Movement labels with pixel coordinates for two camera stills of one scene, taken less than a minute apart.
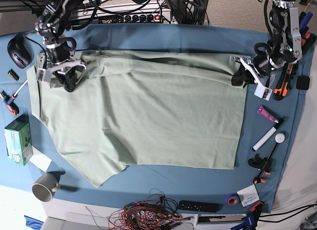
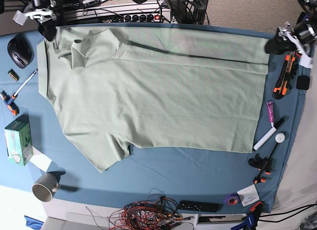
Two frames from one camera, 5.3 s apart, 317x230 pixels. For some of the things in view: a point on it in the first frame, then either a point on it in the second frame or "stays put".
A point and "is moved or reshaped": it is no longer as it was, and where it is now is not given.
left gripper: (242, 74) -> (287, 41)
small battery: (14, 75) stays put
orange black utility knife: (281, 88) stays put
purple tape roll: (231, 200) stays put
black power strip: (132, 19) stays put
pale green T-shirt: (143, 109) is moved or reshaped
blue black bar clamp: (252, 219) stays put
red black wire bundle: (159, 212) stays put
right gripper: (69, 80) -> (48, 28)
